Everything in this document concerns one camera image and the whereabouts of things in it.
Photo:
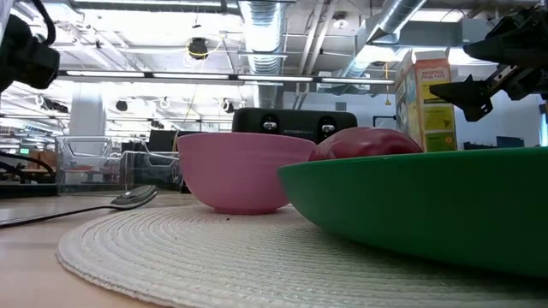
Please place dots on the white column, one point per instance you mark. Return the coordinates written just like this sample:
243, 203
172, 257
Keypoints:
87, 115

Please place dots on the pink bowl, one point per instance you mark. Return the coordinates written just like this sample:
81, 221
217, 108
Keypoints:
240, 171

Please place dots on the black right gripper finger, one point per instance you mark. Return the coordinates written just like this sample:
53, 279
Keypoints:
471, 96
505, 49

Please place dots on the metal spoon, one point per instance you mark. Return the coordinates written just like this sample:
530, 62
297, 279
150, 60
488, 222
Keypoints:
135, 197

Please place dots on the clear plastic container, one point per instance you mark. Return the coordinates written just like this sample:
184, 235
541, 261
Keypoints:
90, 171

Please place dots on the red apple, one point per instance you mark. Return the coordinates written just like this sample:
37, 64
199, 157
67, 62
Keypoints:
364, 143

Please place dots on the silver spiral air duct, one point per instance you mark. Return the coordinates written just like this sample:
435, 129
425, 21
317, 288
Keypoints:
385, 25
263, 38

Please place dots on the white plate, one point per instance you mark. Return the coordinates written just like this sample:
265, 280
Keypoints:
214, 261

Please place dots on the orange cereal box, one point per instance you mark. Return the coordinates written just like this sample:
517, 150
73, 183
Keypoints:
432, 111

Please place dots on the green plate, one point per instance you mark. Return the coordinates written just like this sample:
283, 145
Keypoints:
428, 205

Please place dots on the black aluminium table frame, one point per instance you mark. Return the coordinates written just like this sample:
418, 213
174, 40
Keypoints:
25, 191

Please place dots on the black four-slot toaster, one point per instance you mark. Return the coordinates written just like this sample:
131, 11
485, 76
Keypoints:
295, 122

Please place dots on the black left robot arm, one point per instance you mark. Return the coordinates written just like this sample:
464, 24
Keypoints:
25, 55

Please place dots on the long ceiling light strip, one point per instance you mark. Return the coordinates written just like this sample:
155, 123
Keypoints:
192, 76

